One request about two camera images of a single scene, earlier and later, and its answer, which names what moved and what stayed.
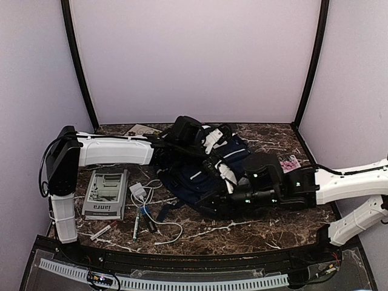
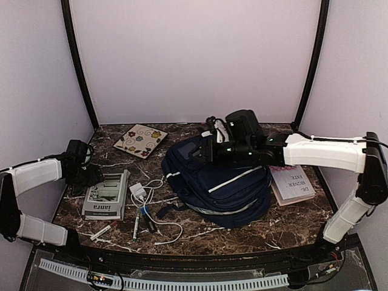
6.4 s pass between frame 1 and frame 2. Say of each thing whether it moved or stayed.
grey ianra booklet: stayed
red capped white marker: stayed
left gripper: moved
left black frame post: stayed
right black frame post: stayed
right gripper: moved
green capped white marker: stayed
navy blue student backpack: moved
